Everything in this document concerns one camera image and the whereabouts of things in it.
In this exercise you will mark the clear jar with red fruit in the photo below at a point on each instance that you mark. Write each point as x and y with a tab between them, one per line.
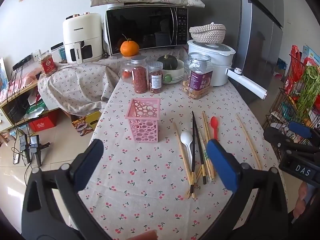
126	73

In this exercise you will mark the black chopstick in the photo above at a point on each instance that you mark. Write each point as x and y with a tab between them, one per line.
192	127
200	150

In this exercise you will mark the blue bag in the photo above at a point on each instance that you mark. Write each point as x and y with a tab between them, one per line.
282	63

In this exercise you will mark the labelled jar of dried fruit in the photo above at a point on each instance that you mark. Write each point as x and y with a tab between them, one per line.
155	80

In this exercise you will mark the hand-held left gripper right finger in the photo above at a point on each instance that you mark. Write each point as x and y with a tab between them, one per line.
222	165

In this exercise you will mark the wooden chopstick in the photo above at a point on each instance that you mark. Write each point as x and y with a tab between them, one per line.
246	138
203	152
197	177
203	120
182	152
207	132
255	153

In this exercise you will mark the black microwave oven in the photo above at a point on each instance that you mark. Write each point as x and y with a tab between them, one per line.
145	27

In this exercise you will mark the jar of goji berries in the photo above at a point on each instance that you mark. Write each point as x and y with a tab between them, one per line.
139	78

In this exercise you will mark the white electric pot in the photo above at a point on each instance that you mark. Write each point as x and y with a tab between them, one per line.
217	55

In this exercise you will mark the orange tangerine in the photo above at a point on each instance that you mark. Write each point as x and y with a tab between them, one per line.
129	48

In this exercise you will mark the green vegetables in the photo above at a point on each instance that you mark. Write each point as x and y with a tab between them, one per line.
308	87

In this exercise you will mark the person's right hand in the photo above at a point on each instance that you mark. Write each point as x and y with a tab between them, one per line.
303	200

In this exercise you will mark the white plastic spoon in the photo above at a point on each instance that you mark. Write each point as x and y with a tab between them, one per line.
186	138

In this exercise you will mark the pink perforated utensil holder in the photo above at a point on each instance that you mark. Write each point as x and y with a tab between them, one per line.
145	130

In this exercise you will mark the red plastic spoon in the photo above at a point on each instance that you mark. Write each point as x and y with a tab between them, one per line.
214	123

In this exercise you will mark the black power strip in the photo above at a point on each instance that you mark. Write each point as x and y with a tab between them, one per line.
21	63

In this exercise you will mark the white air fryer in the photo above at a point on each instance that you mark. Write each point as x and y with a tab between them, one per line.
82	32

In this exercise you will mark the red bag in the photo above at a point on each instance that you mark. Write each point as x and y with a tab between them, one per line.
296	60

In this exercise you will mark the clear container with black lid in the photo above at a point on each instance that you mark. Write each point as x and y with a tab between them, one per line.
61	53

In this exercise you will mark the large jar with purple label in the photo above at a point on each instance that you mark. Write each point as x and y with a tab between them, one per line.
198	80

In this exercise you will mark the dark green squash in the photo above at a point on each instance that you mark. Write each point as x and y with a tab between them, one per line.
167	61

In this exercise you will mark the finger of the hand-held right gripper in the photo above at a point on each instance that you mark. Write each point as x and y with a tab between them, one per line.
300	129
277	140

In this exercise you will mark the red cardboard box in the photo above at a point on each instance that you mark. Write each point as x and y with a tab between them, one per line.
41	125

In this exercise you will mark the cherry print tablecloth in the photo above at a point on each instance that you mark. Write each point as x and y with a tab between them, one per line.
140	170

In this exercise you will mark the grey refrigerator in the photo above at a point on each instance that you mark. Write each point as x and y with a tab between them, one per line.
250	42

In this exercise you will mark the yellow printed box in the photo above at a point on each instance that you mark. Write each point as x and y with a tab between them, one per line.
83	126

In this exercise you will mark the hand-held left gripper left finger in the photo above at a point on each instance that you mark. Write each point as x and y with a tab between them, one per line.
90	162

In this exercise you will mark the black device on floor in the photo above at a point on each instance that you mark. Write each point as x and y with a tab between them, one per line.
25	150
36	150

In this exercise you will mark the wooden cabinet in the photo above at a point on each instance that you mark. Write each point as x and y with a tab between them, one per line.
5	116

